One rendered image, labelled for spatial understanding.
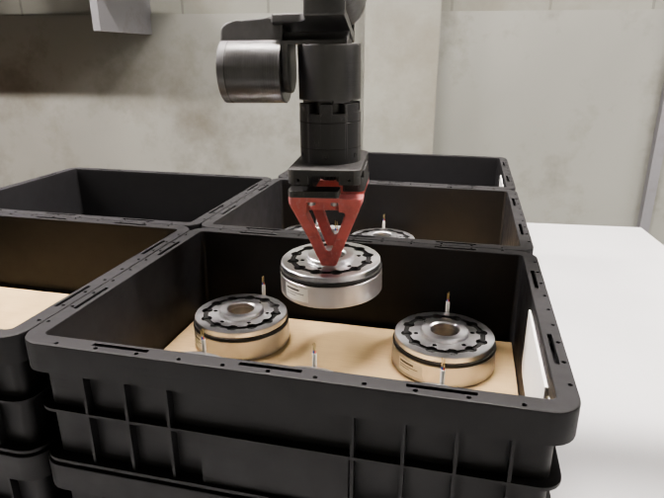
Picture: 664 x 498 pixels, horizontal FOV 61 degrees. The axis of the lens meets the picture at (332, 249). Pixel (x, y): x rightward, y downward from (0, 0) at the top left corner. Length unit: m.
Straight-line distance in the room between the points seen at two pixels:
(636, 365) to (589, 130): 1.88
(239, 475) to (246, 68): 0.33
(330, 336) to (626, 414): 0.40
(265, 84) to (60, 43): 2.63
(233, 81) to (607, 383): 0.64
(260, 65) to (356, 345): 0.31
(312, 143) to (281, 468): 0.27
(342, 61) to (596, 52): 2.25
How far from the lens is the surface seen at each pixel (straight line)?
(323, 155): 0.51
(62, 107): 3.15
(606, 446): 0.76
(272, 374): 0.38
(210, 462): 0.46
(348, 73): 0.51
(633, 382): 0.90
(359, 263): 0.56
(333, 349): 0.62
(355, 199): 0.50
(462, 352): 0.56
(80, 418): 0.50
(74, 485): 0.53
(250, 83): 0.52
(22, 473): 0.56
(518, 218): 0.76
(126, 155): 3.02
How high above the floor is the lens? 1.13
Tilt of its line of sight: 19 degrees down
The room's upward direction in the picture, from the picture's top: straight up
